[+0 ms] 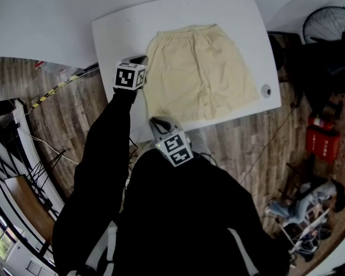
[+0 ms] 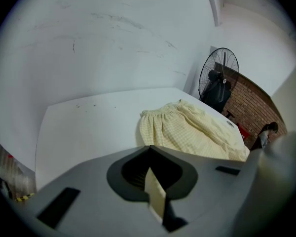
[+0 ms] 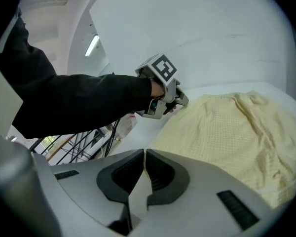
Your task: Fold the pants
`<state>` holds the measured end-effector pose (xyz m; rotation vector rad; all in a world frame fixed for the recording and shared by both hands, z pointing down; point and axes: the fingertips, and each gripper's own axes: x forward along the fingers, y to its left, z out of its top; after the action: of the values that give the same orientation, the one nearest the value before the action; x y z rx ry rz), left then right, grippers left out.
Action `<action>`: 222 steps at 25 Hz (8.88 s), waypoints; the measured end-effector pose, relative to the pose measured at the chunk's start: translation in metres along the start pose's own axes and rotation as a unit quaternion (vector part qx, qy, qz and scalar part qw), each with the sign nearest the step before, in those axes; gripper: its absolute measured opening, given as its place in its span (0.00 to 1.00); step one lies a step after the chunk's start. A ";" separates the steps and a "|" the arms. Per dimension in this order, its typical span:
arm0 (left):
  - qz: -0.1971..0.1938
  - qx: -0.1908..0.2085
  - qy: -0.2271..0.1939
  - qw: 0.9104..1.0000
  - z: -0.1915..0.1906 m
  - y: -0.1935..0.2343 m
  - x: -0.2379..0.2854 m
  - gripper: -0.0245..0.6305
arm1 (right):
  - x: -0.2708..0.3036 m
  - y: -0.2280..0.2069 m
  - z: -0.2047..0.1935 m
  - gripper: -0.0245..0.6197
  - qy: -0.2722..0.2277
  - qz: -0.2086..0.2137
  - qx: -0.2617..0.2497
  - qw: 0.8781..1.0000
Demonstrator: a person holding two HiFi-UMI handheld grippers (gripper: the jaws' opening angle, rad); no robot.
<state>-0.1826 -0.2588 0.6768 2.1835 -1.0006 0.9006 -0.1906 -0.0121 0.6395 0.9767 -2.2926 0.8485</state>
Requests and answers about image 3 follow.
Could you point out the ceiling tube light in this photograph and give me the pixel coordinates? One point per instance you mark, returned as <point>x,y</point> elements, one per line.
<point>92,45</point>

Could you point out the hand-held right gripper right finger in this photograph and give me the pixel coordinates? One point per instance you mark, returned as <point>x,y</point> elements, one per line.
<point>162,175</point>

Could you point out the window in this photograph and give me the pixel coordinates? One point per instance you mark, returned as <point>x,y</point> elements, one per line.
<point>48,143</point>

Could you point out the white table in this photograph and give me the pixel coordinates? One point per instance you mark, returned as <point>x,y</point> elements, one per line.
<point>148,130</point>

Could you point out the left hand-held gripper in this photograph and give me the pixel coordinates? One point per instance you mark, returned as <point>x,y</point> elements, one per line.
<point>162,68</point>

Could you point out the person's black clothed body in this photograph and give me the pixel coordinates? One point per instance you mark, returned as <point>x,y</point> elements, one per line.
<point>19,70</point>

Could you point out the clear plastic bag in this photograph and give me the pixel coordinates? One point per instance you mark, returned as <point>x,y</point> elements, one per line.
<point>128,126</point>

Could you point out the black metal railing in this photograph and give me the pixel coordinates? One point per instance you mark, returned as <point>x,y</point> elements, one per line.
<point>74,147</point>

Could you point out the cream cloth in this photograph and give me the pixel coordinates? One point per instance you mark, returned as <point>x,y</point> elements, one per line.
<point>224,137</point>

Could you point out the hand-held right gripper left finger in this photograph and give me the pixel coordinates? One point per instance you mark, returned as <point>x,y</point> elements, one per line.
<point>128,175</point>

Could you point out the white backdrop sheet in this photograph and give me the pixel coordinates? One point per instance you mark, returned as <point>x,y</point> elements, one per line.
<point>187,21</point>

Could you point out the person's left forearm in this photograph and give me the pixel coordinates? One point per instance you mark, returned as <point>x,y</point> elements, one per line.
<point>101,100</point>

